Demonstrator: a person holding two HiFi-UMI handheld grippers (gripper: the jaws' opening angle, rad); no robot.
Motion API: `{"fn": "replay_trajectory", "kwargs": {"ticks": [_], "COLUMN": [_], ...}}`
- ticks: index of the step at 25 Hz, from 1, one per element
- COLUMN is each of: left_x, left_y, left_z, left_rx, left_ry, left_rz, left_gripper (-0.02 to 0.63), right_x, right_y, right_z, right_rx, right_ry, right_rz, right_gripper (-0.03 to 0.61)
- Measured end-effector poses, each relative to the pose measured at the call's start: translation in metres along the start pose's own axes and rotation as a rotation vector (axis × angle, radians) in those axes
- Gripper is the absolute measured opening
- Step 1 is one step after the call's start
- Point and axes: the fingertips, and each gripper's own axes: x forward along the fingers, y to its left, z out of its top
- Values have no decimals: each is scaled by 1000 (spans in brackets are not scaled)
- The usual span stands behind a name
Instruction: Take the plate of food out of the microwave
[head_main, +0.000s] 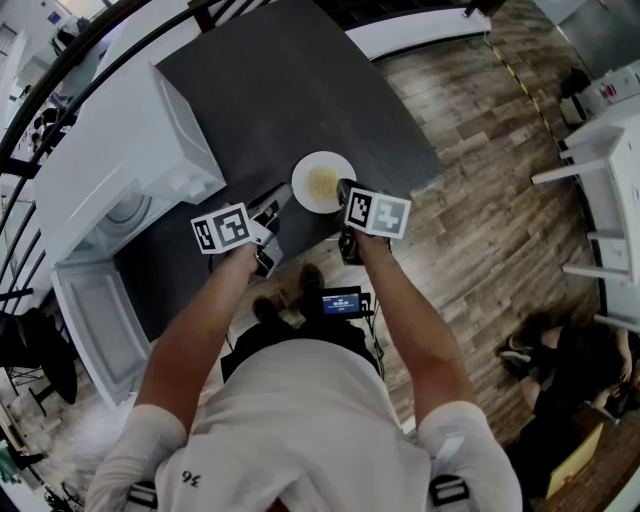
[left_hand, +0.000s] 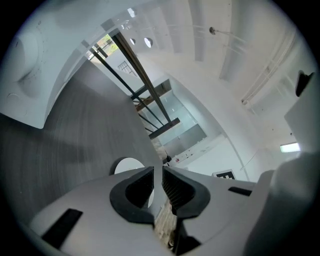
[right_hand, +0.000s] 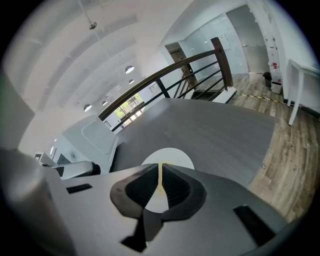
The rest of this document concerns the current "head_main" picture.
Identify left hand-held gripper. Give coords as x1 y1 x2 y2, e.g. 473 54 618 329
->
190 182 294 280

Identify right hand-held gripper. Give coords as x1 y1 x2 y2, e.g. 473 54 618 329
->
335 177 413 267

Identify pale yellow food portion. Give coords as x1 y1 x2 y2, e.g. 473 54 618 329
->
308 167 339 198

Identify white round plate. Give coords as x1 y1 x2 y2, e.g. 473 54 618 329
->
291 151 358 215

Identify white microwave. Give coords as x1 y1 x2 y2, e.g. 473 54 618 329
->
32 60 227 407

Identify person's right forearm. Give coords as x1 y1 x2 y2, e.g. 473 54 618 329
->
352 232 476 436

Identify person's left forearm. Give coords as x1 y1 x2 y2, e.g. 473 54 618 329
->
134 244 259 436

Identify person's right shoe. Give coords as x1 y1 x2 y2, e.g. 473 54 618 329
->
298 263 327 301

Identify person's shoe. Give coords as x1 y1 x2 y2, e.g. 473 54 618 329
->
252 294 283 324
298 263 327 301

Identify person's left shoe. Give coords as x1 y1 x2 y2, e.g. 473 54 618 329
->
252 294 283 324

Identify black device with blue screen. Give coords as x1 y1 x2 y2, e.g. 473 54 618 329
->
319 286 364 320

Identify person's black trousers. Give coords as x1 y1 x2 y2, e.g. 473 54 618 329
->
219 312 384 389

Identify person in white coat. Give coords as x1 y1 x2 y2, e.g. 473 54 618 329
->
84 339 524 512

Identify black bag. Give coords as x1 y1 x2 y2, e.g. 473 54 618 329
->
559 67 592 99

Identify black office chair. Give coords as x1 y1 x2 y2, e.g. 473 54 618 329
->
0 307 80 407

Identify white shelving unit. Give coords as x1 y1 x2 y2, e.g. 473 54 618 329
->
531 94 640 334

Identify white box red print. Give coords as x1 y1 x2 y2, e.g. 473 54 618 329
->
558 66 640 127

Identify black harness buckle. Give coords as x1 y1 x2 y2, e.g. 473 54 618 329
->
128 482 158 509
428 474 469 508

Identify yellow cardboard box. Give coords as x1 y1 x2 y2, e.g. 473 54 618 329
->
546 422 605 501

